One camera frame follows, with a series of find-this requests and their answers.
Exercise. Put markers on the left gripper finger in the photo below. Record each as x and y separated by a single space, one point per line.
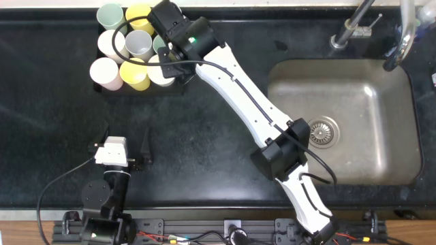
146 149
98 141

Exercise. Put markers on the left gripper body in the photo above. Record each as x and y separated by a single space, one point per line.
136 164

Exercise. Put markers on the pink cup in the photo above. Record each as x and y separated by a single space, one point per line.
104 71

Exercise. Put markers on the yellow cup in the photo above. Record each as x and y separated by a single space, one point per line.
138 13
133 73

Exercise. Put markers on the white cup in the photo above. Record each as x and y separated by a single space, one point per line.
156 73
109 42

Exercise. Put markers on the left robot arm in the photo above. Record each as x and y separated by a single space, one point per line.
102 200

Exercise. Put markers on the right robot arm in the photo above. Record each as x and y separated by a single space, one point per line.
245 95

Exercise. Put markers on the grey cup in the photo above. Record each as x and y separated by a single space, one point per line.
138 42

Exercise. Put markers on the green cup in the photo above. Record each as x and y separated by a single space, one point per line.
110 15
158 43

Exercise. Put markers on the steel sink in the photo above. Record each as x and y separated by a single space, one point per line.
368 88

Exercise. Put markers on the steel tap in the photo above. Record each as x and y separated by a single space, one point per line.
344 32

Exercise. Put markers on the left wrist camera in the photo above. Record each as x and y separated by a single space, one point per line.
112 151

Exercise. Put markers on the mounting rail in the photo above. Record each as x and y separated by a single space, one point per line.
197 228

